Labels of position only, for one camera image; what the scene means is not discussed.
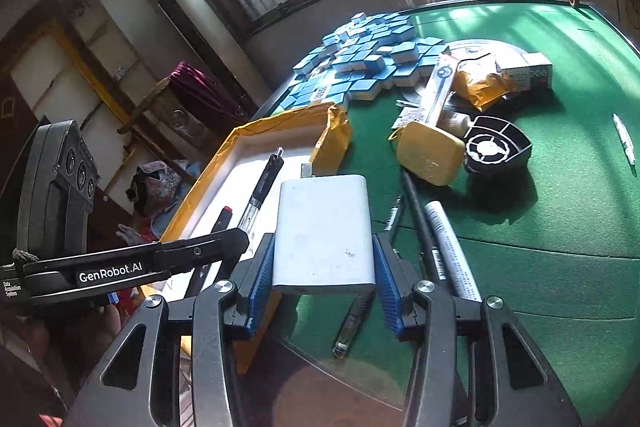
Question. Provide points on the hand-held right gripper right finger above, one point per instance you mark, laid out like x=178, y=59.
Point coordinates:
x=387, y=287

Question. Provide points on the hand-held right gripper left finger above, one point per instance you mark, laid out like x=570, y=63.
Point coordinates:
x=260, y=287

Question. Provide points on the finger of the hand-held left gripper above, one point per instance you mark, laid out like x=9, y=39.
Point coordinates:
x=210, y=247

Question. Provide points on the small black clear object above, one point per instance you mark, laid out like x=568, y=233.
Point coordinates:
x=350, y=327

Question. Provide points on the pen with spring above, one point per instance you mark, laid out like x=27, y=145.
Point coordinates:
x=395, y=217

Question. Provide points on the thin black pen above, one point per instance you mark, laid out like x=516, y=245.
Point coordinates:
x=425, y=227

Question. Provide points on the white printed tube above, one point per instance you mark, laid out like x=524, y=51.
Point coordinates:
x=450, y=247

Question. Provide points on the white power adapter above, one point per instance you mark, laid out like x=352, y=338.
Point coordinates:
x=325, y=232

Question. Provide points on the yellow rounded case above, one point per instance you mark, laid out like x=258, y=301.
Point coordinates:
x=430, y=152

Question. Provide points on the black plastic fan-shaped part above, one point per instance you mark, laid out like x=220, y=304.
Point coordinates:
x=495, y=127

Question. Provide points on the long white ointment box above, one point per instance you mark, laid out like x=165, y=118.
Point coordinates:
x=440, y=92

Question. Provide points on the black marker red caps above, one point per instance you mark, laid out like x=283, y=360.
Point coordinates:
x=222, y=222

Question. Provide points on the floral quilted cloth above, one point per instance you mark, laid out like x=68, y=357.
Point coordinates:
x=160, y=182

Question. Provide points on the clear gel pen black grip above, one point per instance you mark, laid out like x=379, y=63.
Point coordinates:
x=265, y=179

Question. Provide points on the wooden chair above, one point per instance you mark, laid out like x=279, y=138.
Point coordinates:
x=150, y=107

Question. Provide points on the dark red cloth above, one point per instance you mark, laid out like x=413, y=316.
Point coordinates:
x=200, y=87

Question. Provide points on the orange foil packet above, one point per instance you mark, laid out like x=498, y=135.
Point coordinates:
x=480, y=87

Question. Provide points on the pile of blue mahjong tiles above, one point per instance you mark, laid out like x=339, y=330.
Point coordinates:
x=360, y=57

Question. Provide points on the white printed carton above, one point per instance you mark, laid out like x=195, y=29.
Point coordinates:
x=525, y=72

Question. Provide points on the white round plate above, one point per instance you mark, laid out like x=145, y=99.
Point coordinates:
x=480, y=48

